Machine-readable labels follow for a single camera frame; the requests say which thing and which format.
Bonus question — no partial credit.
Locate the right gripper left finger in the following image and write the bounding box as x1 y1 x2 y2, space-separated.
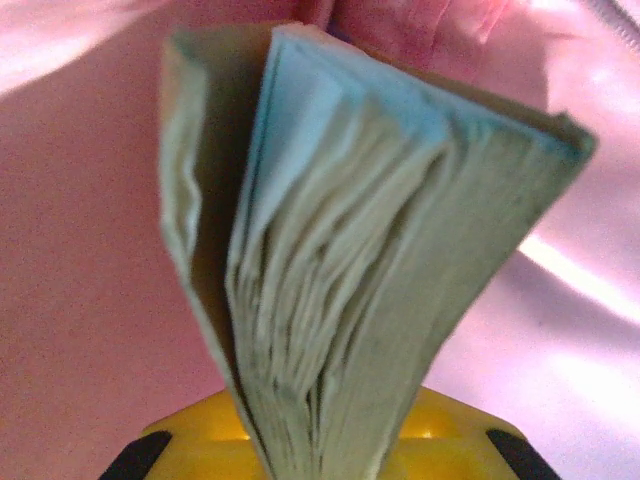
102 388 266 480

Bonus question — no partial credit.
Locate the pink backpack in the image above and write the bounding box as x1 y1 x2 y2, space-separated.
0 0 640 480

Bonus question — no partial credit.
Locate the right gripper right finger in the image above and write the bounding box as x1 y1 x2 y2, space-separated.
382 389 556 480

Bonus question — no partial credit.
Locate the brown cover book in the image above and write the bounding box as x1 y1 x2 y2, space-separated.
158 23 599 480

